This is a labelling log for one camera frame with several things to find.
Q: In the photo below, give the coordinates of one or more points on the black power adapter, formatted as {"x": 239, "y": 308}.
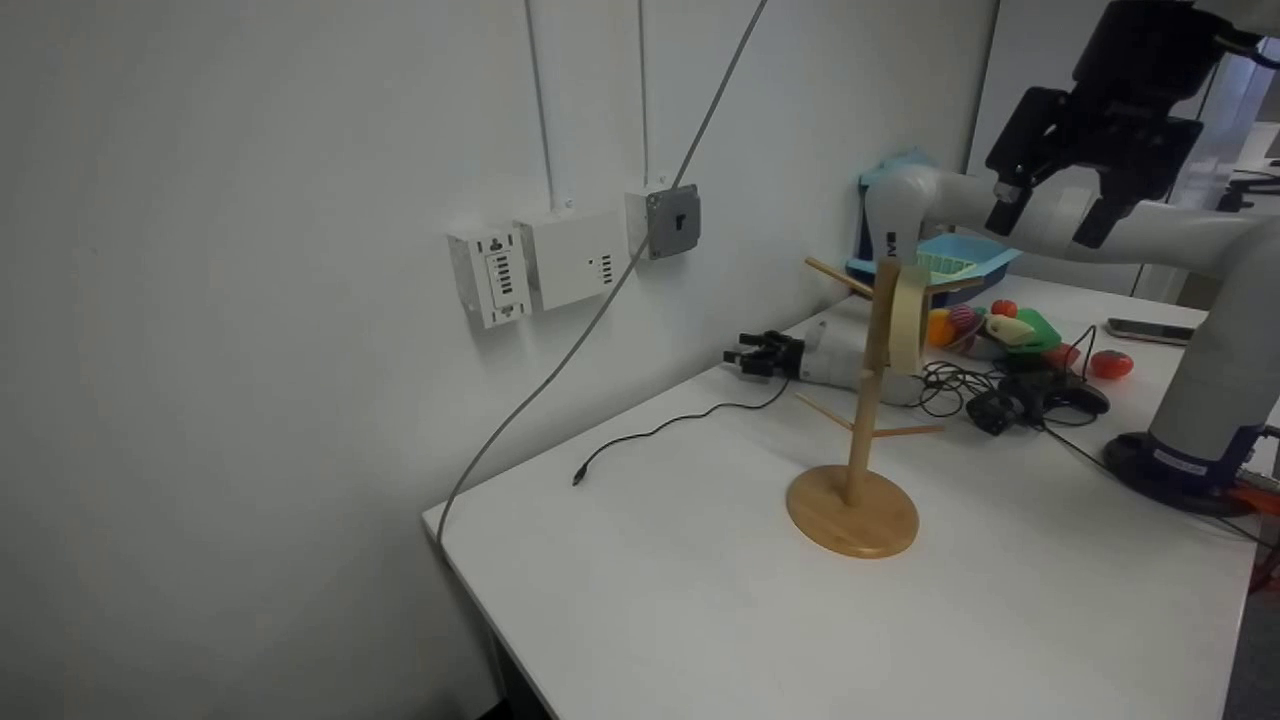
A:
{"x": 992, "y": 409}

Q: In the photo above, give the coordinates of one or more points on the teal plastic box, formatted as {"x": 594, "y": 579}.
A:
{"x": 964, "y": 252}

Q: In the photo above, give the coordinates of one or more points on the round red toy food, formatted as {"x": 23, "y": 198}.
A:
{"x": 1111, "y": 367}

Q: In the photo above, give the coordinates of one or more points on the dark flat remote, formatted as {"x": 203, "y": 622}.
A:
{"x": 1144, "y": 328}

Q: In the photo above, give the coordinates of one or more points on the small red toy food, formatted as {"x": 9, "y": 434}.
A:
{"x": 1001, "y": 308}

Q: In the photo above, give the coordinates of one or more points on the purple toy food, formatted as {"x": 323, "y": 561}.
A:
{"x": 963, "y": 316}

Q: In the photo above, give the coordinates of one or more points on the orange toy food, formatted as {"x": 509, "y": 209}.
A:
{"x": 940, "y": 328}

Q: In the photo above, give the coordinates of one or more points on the wooden peg stand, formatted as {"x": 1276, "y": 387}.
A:
{"x": 852, "y": 513}

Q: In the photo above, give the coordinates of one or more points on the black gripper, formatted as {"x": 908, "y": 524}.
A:
{"x": 1140, "y": 81}

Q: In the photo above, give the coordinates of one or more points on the white wall conduit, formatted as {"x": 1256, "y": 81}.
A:
{"x": 536, "y": 95}
{"x": 640, "y": 81}

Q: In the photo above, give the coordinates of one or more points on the white labelled wall box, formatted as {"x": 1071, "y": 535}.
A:
{"x": 489, "y": 277}

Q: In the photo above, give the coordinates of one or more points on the plain white wall box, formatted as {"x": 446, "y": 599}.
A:
{"x": 575, "y": 262}

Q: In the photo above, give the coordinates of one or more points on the grey junction box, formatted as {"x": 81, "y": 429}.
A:
{"x": 673, "y": 220}

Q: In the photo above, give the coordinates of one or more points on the green toy vegetable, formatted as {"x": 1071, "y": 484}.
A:
{"x": 1030, "y": 328}

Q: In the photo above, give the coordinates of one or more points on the black round cobot base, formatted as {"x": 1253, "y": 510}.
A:
{"x": 1174, "y": 483}

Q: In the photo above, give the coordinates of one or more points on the dark vertical wall trim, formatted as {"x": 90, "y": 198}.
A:
{"x": 985, "y": 67}

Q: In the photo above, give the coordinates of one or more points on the black handheld controller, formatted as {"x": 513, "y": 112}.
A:
{"x": 1061, "y": 396}

